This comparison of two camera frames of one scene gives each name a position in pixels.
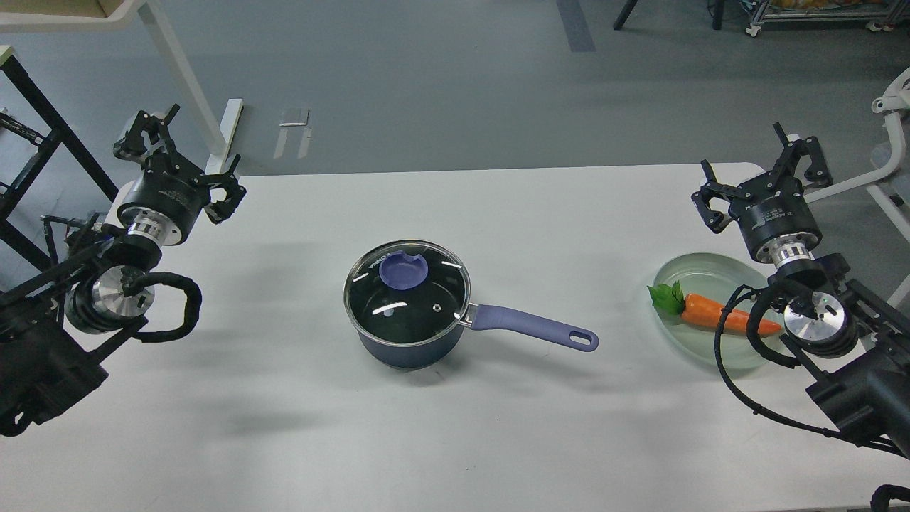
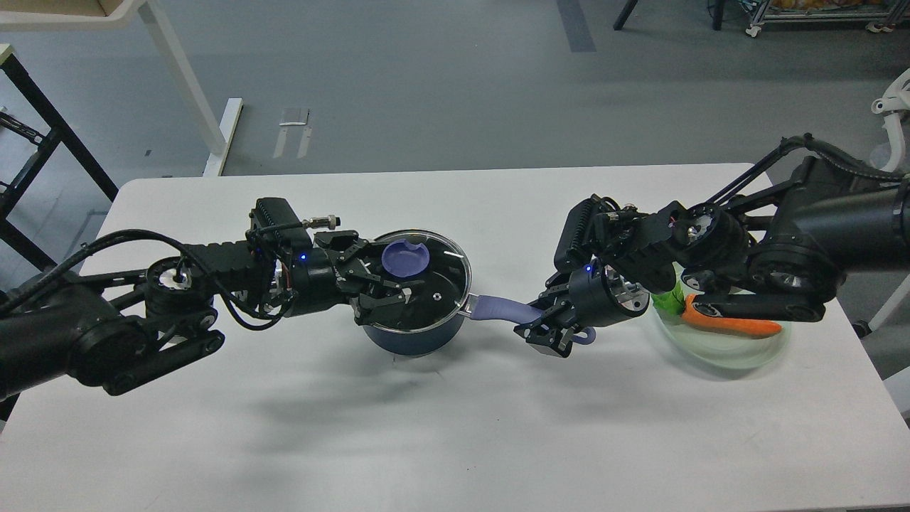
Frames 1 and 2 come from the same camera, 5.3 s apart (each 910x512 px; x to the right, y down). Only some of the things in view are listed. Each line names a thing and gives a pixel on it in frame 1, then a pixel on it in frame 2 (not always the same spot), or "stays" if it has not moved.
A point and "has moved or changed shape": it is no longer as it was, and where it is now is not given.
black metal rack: x=17 y=187 stays
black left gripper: x=170 y=193 to x=317 y=284
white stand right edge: x=894 y=104 stays
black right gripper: x=778 y=223 to x=598 y=295
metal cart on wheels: x=886 y=20 stays
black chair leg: x=620 y=20 stays
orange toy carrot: x=699 y=311 stays
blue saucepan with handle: x=479 y=316 has moved or changed shape
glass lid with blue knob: x=407 y=293 has moved or changed shape
